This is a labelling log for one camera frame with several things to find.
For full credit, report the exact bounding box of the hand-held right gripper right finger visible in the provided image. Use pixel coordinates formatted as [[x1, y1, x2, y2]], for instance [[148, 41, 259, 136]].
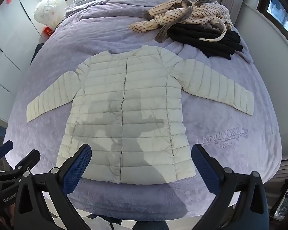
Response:
[[191, 144, 270, 230]]

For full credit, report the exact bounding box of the cream striped robe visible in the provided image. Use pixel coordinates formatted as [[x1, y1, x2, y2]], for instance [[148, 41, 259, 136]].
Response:
[[129, 0, 234, 44]]

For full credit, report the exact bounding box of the black garment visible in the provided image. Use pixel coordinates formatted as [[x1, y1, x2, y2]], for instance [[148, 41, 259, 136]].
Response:
[[167, 23, 243, 60]]

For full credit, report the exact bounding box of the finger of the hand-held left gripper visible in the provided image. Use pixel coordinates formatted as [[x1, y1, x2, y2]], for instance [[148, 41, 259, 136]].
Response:
[[0, 140, 14, 164], [5, 149, 41, 181]]

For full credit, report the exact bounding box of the purple plush blanket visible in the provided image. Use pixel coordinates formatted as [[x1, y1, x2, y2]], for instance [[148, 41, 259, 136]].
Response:
[[3, 0, 282, 222]]

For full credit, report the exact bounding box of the window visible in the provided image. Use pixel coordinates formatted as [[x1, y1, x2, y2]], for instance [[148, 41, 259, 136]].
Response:
[[259, 0, 288, 41]]

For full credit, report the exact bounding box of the white wardrobe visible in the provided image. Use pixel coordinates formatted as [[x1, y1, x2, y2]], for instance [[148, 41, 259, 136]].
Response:
[[0, 0, 48, 118]]

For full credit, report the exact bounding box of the white puffer jacket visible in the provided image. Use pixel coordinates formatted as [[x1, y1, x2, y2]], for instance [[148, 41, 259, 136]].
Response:
[[26, 45, 255, 184]]

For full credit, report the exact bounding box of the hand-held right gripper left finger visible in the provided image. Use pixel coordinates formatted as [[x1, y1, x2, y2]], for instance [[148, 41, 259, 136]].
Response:
[[13, 144, 93, 230]]

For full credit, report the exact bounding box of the white plastic bag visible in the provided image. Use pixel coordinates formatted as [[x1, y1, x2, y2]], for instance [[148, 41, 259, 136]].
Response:
[[34, 0, 58, 28]]

